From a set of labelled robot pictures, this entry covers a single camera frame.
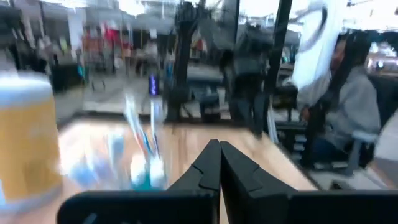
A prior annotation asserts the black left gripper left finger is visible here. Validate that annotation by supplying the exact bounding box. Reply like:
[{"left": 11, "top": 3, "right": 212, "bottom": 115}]
[{"left": 166, "top": 139, "right": 223, "bottom": 224}]

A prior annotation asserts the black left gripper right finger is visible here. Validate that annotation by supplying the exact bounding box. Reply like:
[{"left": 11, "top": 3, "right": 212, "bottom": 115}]
[{"left": 220, "top": 141, "right": 299, "bottom": 224}]

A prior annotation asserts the blue mouthwash bottle white cap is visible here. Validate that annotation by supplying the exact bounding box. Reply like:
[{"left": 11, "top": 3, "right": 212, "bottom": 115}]
[
  {"left": 148, "top": 157, "right": 167, "bottom": 191},
  {"left": 129, "top": 155, "right": 149, "bottom": 191}
]

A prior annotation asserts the orange toothbrush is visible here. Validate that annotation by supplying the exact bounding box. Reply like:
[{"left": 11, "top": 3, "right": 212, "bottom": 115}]
[{"left": 123, "top": 93, "right": 153, "bottom": 158}]

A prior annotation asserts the black device with indicator lights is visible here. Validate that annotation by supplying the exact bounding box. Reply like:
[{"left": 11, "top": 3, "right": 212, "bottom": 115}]
[{"left": 148, "top": 73, "right": 161, "bottom": 96}]

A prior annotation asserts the clear acrylic organizer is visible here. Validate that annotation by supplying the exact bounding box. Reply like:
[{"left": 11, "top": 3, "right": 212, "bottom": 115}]
[{"left": 60, "top": 93, "right": 170, "bottom": 191}]

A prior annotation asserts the grey chair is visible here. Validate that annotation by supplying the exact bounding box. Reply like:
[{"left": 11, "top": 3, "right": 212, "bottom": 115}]
[{"left": 341, "top": 129, "right": 382, "bottom": 177}]

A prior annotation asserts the person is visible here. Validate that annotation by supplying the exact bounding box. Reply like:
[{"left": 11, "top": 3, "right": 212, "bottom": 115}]
[{"left": 298, "top": 29, "right": 382, "bottom": 175}]

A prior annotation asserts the yellow canister white lid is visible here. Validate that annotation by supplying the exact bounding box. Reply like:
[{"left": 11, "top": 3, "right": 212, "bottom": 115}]
[{"left": 0, "top": 70, "right": 64, "bottom": 215}]

